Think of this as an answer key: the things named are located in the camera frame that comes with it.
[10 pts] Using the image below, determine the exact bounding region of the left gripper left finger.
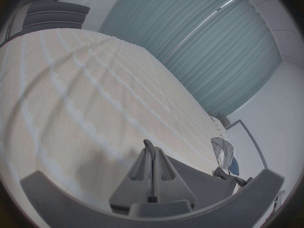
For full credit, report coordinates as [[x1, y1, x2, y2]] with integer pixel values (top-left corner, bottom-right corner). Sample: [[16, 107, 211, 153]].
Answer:
[[109, 146, 154, 214]]

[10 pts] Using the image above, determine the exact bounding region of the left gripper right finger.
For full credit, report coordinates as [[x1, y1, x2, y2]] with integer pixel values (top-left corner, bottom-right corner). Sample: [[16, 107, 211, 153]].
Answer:
[[153, 146, 197, 210]]

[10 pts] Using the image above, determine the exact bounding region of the black T-shirt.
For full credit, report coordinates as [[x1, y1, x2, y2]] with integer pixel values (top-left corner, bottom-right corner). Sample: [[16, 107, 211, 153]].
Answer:
[[142, 139, 247, 209]]

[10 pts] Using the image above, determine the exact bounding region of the pile of clothes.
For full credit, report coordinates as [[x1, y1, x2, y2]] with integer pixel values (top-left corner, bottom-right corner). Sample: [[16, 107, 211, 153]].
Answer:
[[211, 136, 241, 177]]

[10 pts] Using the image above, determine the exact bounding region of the bed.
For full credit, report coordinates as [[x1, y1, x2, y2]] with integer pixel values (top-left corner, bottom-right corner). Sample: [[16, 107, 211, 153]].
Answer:
[[0, 29, 268, 209]]

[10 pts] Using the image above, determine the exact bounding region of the white printed pillow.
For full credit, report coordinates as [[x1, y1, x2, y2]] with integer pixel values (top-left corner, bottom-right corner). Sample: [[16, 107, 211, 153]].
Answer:
[[209, 115, 229, 140]]

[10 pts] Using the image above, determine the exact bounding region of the grey bedside table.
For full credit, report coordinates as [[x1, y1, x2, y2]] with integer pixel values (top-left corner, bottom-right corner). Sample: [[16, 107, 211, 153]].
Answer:
[[208, 112, 230, 128]]

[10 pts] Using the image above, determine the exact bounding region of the blue-green curtain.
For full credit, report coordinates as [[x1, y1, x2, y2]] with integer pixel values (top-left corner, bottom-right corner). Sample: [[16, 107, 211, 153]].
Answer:
[[98, 0, 241, 64], [162, 0, 283, 116]]

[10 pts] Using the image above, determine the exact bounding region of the black chest of drawers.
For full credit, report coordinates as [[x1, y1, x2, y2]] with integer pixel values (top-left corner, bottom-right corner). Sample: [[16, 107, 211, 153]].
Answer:
[[0, 0, 91, 47]]

